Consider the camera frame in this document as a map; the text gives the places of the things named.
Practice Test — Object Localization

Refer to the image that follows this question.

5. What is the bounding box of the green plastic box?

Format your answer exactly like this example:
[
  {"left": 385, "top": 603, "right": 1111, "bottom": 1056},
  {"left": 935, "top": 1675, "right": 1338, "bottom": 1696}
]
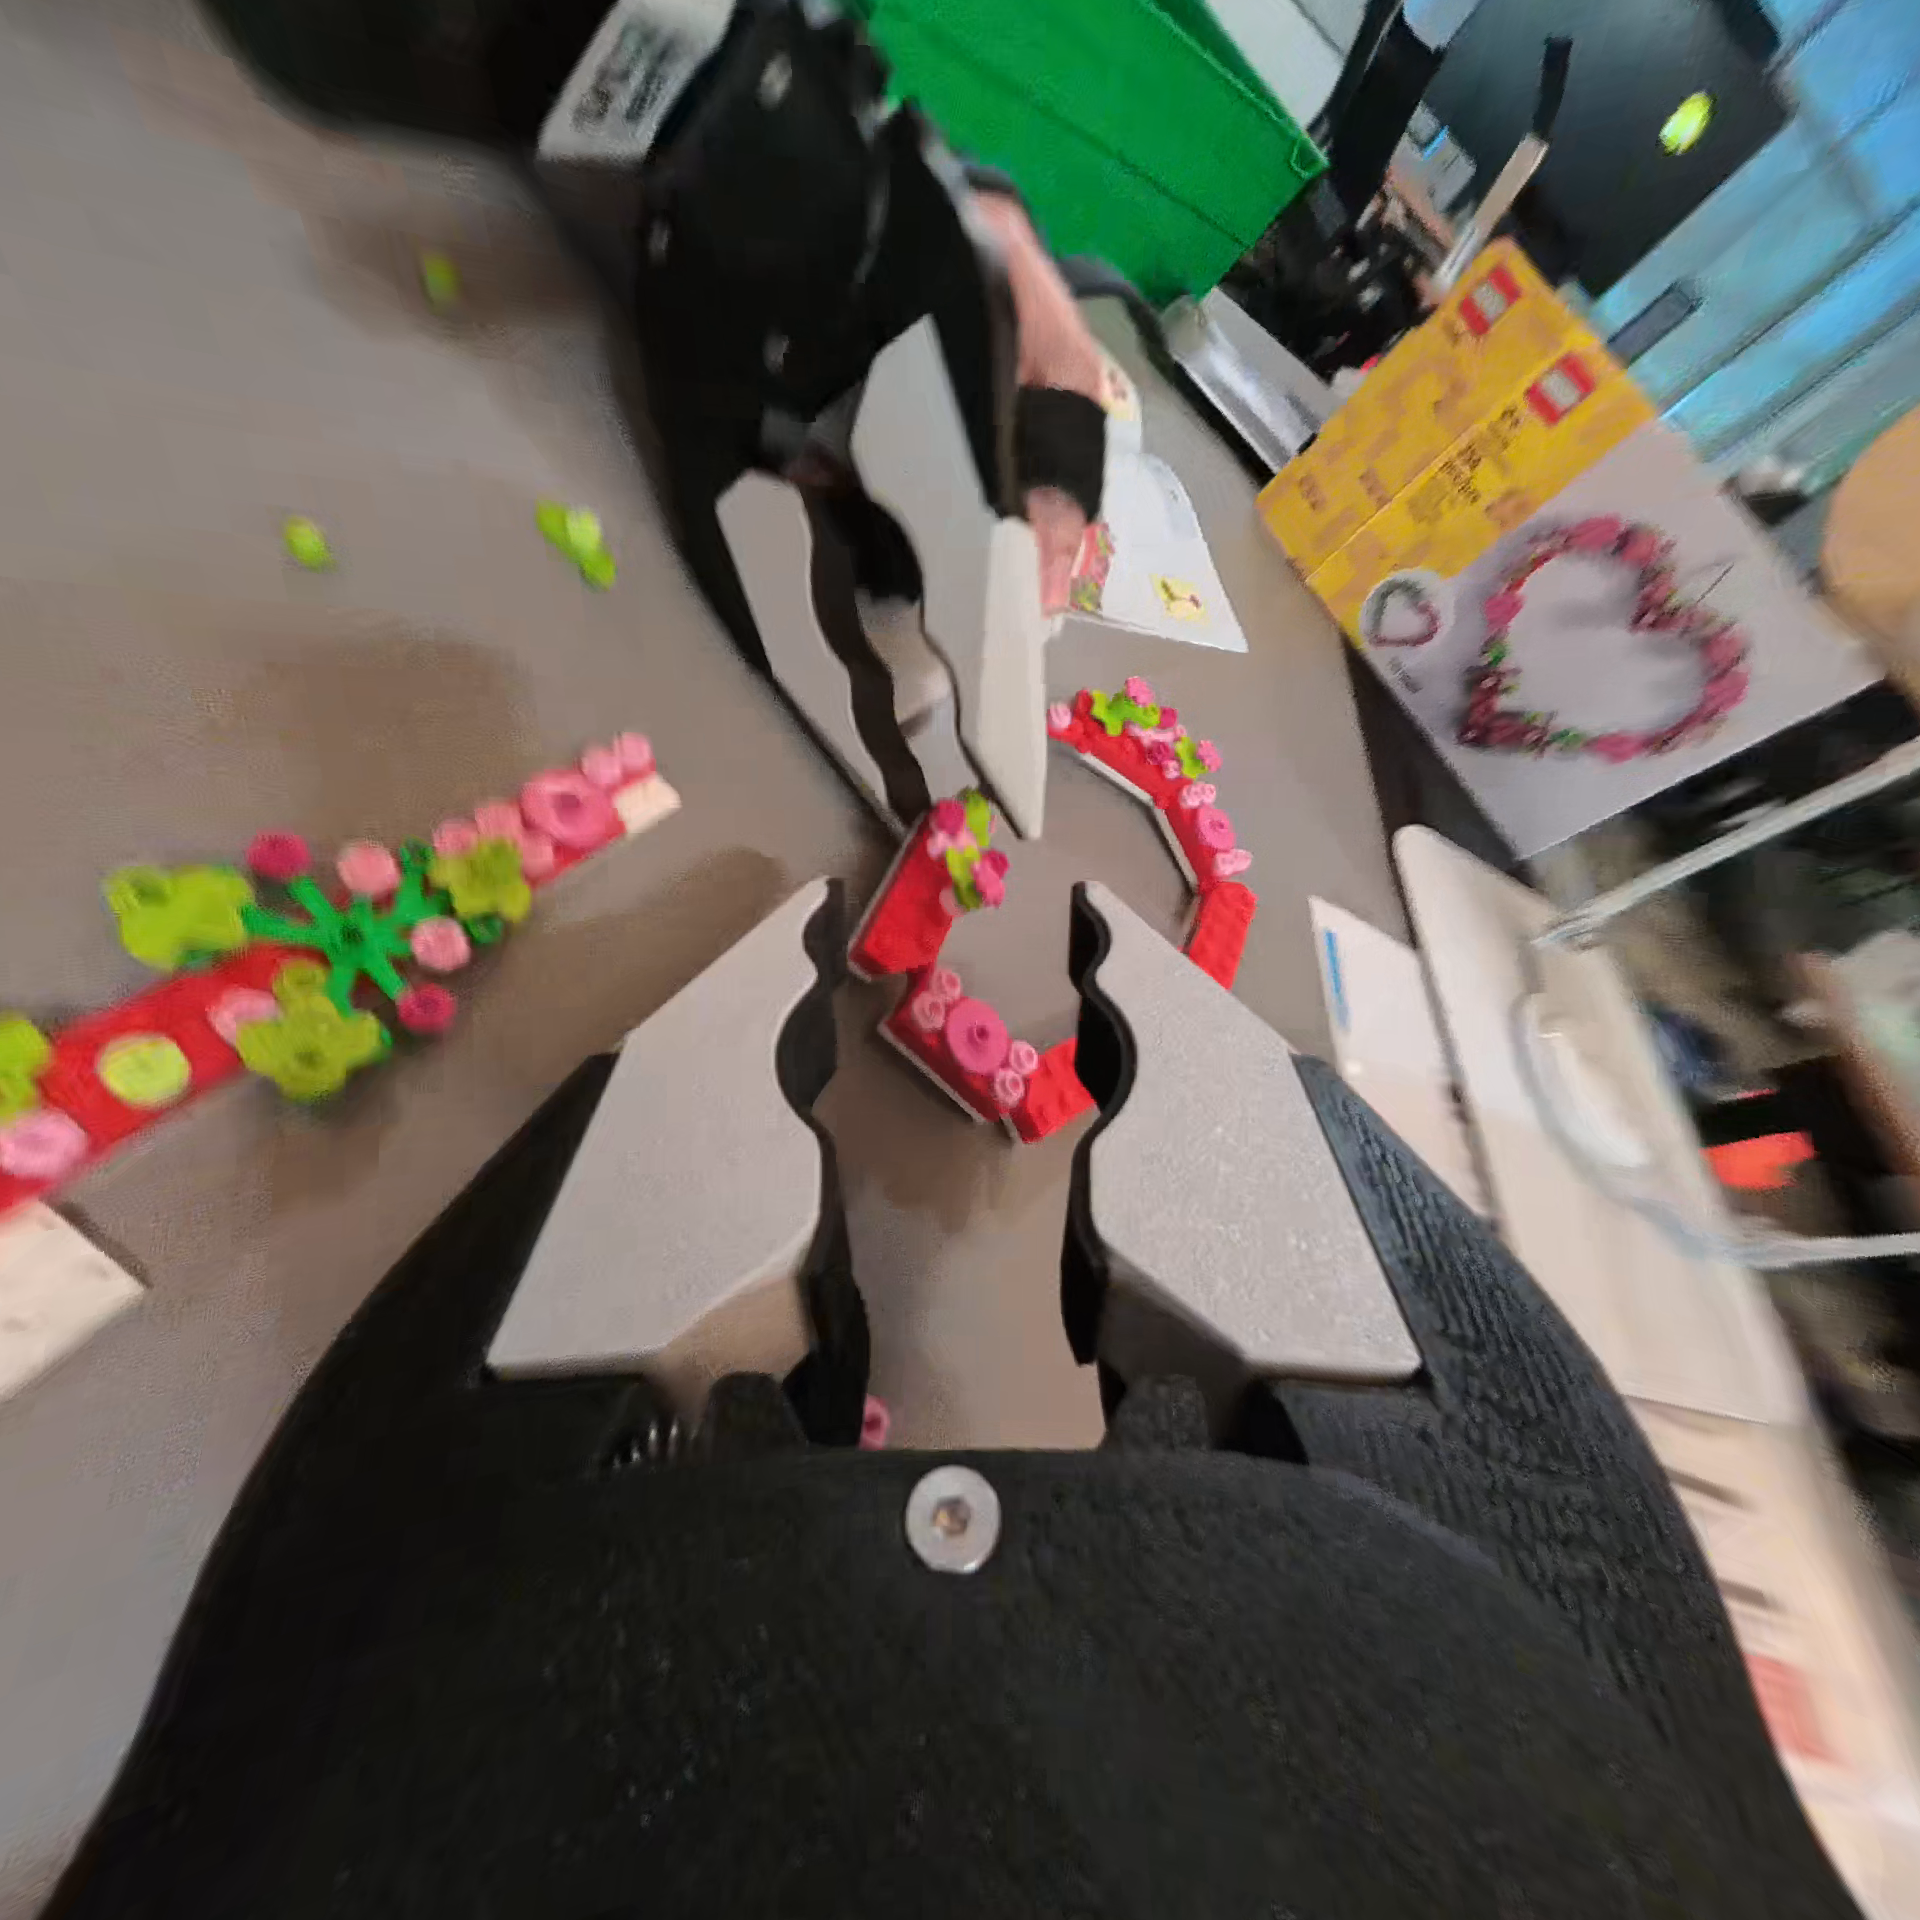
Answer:
[{"left": 869, "top": 0, "right": 1332, "bottom": 309}]

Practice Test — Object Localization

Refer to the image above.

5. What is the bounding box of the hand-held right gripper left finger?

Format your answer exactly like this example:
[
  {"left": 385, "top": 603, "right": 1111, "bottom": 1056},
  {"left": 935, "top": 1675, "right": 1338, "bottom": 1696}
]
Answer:
[{"left": 482, "top": 879, "right": 874, "bottom": 1445}]

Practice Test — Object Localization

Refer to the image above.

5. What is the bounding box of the red lego arc with string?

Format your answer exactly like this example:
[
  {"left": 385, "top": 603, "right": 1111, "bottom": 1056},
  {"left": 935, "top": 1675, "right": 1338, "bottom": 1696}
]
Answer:
[{"left": 1045, "top": 680, "right": 1260, "bottom": 993}]

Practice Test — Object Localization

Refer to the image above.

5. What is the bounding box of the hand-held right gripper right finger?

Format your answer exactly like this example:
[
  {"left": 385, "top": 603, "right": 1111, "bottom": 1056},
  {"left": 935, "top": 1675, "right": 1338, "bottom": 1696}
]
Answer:
[{"left": 1057, "top": 880, "right": 1424, "bottom": 1443}]

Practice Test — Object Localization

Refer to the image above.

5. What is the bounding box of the lego instruction booklet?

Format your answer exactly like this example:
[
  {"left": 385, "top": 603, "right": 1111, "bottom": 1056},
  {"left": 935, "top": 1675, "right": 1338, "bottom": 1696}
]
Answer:
[{"left": 1062, "top": 447, "right": 1251, "bottom": 656}]

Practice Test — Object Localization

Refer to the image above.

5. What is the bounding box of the white paper with blue stripe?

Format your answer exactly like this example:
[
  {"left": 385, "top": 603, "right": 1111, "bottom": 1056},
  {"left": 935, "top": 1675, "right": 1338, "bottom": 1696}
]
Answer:
[{"left": 1310, "top": 890, "right": 1502, "bottom": 1201}]

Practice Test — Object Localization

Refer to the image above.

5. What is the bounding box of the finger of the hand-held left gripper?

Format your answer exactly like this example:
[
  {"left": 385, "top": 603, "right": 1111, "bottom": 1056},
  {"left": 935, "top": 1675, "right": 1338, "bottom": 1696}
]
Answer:
[
  {"left": 844, "top": 312, "right": 1053, "bottom": 843},
  {"left": 716, "top": 474, "right": 935, "bottom": 829}
]

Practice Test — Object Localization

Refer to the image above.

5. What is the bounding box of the long flowered lego strip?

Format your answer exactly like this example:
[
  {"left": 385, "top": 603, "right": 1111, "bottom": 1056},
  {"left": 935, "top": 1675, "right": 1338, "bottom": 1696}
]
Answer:
[{"left": 0, "top": 730, "right": 681, "bottom": 1404}]

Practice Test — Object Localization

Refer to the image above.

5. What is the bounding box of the yellow lego set box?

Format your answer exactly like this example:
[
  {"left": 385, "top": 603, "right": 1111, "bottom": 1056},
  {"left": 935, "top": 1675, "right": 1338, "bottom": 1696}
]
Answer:
[{"left": 1254, "top": 238, "right": 1890, "bottom": 869}]

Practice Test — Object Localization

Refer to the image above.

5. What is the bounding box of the black monitor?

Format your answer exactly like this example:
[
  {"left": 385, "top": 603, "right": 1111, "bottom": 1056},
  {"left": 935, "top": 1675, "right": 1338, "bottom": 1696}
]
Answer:
[{"left": 1418, "top": 0, "right": 1803, "bottom": 301}]

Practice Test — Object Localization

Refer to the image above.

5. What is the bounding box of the white rounded board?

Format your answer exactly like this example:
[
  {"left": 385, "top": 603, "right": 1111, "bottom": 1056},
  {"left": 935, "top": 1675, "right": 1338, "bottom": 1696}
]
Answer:
[{"left": 1391, "top": 822, "right": 1920, "bottom": 1425}]

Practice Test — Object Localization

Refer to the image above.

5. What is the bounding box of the short red flowered lego arc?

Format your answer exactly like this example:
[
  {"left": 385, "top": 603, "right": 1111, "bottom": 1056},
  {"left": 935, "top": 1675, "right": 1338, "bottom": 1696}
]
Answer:
[{"left": 842, "top": 794, "right": 1101, "bottom": 1145}]

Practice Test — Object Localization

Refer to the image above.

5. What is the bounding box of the printed instruction sheet in sleeve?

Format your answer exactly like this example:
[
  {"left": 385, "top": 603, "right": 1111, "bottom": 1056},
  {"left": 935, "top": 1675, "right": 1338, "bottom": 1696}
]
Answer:
[{"left": 1619, "top": 1395, "right": 1920, "bottom": 1920}]

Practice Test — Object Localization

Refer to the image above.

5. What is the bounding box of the lime double flower lego piece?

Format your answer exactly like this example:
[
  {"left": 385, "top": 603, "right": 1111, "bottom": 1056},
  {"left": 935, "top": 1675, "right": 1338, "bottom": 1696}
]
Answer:
[{"left": 531, "top": 500, "right": 620, "bottom": 591}]

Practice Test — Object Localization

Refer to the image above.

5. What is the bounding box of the person's left hand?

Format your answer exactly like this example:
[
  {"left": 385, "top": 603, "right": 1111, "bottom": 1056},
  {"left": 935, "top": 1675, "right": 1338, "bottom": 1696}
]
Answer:
[{"left": 965, "top": 180, "right": 1149, "bottom": 609}]

